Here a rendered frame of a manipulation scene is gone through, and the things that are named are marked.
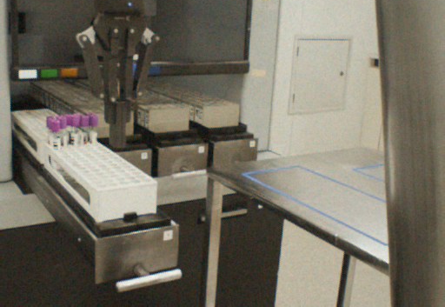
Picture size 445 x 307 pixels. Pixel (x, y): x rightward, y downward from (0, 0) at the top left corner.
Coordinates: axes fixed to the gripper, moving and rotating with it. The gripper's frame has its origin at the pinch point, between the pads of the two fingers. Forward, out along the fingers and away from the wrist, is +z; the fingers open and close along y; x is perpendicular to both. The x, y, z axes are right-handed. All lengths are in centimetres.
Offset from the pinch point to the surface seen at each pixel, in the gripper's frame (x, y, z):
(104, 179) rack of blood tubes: 0.2, 2.1, 8.7
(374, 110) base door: -143, -229, 39
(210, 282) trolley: -9.3, -25.3, 37.8
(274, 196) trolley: 7.0, -26.0, 13.1
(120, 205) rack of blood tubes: 4.9, 1.5, 11.3
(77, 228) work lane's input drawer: 0.8, 6.8, 15.8
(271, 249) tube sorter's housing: -32, -60, 47
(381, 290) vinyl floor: -57, -146, 95
